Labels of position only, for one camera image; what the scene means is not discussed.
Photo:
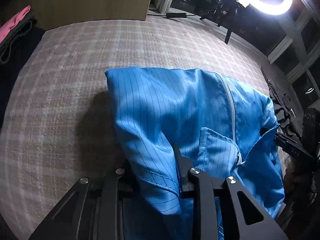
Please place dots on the pink garment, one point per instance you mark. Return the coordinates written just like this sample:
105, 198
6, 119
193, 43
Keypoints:
12, 27

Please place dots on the navy garment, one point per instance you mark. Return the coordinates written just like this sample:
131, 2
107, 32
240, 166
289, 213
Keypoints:
17, 75

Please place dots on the black power adapter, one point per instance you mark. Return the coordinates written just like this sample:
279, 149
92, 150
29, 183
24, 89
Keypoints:
176, 15

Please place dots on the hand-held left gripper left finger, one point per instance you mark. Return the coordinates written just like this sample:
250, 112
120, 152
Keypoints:
115, 187

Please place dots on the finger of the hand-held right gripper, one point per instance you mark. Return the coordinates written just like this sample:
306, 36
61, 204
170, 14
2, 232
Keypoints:
290, 146

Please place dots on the dark grey garment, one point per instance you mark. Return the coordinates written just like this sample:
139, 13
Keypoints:
282, 110

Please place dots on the light wooden cabinet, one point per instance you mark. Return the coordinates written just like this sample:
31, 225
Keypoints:
100, 0

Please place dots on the black tripod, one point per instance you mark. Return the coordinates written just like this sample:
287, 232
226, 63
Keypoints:
227, 36

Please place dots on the person's right hand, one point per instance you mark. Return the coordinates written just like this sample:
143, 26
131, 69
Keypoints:
297, 175

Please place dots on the blue pinstriped zip jacket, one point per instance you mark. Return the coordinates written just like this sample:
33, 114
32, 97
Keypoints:
175, 105

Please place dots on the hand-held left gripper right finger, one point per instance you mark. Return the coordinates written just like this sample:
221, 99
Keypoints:
178, 155

